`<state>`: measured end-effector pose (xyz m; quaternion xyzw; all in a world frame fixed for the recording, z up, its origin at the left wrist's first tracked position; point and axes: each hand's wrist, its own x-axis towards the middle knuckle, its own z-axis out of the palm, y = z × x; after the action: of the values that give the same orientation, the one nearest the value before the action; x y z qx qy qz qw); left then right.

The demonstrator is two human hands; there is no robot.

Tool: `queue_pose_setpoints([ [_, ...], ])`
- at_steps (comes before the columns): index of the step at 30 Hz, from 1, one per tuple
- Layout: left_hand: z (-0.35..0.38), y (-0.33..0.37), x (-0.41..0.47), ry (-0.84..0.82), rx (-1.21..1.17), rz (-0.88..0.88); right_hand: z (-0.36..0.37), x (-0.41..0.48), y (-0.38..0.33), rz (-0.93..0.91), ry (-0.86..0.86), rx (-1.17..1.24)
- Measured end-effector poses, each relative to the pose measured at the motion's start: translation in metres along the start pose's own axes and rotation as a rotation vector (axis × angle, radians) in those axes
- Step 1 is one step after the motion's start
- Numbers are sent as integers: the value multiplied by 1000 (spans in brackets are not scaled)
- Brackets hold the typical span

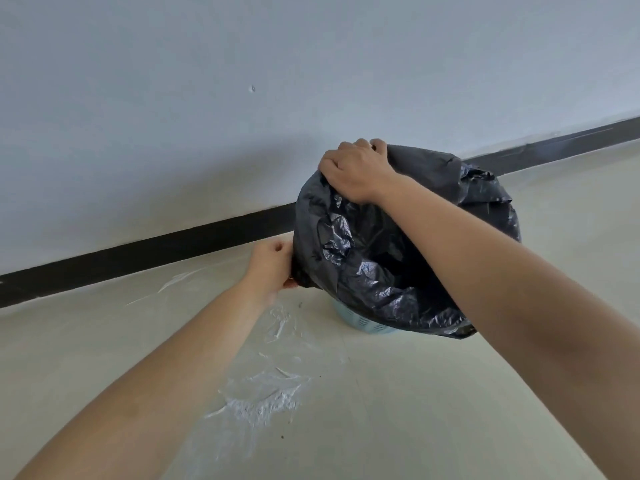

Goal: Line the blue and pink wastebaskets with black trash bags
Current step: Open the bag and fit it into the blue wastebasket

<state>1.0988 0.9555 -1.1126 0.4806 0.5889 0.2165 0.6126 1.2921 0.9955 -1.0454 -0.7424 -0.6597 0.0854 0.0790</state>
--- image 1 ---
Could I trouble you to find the person's left forearm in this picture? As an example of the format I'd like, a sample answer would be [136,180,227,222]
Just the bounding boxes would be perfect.
[15,282,269,480]

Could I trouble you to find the blue plastic waste basket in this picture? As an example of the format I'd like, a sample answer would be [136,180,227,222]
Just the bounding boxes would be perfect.
[331,298,399,337]

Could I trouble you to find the person's right hand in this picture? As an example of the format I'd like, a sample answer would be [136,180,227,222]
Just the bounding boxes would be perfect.
[317,138,401,205]

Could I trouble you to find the person's right forearm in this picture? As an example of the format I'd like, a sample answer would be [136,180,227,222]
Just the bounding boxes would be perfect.
[372,173,640,480]

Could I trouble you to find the person's left hand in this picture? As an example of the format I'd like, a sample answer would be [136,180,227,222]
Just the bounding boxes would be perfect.
[245,239,301,308]

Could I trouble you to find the black garbage bag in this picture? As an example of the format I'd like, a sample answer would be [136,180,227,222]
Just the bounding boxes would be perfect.
[289,143,522,341]

